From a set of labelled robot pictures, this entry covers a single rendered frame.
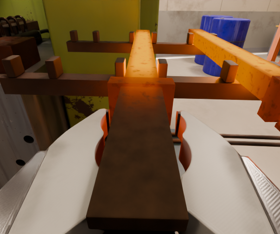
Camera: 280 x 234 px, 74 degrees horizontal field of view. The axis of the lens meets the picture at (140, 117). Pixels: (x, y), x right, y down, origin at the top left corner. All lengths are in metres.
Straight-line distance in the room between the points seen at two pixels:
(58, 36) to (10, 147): 0.33
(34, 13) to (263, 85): 0.94
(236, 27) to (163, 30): 1.58
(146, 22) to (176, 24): 3.42
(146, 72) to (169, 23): 4.20
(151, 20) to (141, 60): 0.83
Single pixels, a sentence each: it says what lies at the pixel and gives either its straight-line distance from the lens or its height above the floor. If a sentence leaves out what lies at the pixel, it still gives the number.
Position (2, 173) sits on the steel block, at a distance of 0.69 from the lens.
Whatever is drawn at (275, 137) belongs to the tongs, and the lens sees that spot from 0.64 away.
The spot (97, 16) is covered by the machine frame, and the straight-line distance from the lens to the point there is 0.59.
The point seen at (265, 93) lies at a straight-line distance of 0.18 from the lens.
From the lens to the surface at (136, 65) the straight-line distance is 0.19.
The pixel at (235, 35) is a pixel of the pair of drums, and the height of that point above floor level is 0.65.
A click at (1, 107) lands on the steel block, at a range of 0.53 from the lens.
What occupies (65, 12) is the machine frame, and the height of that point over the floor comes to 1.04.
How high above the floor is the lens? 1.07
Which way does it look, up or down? 32 degrees down
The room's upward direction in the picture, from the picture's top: 1 degrees clockwise
